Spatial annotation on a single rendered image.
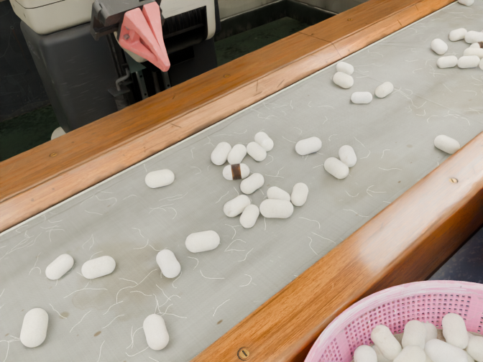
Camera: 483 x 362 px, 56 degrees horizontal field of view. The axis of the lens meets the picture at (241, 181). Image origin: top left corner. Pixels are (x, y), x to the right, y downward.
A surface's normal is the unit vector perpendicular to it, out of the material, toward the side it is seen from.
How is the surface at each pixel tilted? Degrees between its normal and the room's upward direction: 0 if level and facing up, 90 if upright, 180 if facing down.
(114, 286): 0
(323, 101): 0
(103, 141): 0
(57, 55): 90
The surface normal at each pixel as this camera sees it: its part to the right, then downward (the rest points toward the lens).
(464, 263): -0.09, -0.77
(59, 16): 0.57, 0.47
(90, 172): 0.39, -0.24
